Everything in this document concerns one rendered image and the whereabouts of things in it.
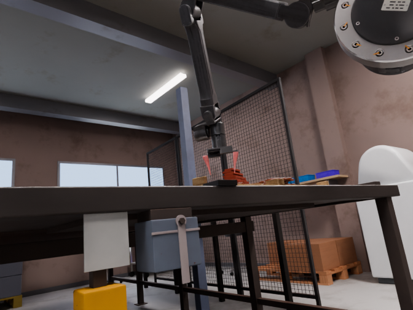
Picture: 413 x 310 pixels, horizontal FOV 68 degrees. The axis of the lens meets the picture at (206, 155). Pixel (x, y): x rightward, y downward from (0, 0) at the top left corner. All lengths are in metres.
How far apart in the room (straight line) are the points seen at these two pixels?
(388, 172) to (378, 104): 1.31
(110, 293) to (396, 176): 3.56
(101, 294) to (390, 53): 0.70
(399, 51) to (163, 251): 0.62
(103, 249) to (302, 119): 4.99
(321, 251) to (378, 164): 1.23
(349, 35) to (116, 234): 0.63
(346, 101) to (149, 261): 4.66
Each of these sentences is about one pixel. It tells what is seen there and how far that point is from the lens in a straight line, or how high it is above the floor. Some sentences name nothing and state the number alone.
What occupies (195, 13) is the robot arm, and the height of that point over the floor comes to 1.54.
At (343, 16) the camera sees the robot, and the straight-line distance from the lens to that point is 0.68.
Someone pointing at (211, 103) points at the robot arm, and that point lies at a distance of 1.20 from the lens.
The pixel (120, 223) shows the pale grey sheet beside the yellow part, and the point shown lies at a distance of 0.75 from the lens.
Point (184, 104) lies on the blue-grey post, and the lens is 3.52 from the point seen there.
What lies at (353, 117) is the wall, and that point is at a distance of 5.09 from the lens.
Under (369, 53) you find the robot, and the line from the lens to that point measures 0.64.
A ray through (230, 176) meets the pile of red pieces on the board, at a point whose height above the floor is 1.15.
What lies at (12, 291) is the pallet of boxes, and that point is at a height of 0.23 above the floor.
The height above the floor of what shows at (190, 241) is 0.77.
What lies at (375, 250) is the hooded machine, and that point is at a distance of 4.08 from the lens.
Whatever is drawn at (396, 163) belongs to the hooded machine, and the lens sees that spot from 3.97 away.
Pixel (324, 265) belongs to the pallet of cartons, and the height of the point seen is 0.22.
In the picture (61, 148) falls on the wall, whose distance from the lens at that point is 6.97.
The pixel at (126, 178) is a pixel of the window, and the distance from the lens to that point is 7.30.
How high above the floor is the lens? 0.80
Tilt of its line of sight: 13 degrees up
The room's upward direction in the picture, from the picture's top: 6 degrees counter-clockwise
